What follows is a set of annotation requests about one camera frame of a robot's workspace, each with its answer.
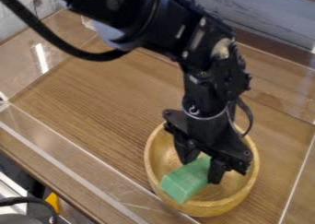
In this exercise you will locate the black and yellow equipment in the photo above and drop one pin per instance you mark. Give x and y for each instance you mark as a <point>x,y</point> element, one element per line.
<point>41,212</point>

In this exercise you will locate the brown wooden bowl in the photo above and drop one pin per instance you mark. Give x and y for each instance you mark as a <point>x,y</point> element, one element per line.
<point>216,198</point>

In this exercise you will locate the green rectangular block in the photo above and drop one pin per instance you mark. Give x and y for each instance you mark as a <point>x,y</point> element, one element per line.
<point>187,180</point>

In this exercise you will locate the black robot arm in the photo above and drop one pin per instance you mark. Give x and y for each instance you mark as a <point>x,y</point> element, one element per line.
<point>179,30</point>

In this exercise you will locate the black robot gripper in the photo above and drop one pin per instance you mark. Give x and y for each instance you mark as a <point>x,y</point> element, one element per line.
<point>212,135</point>

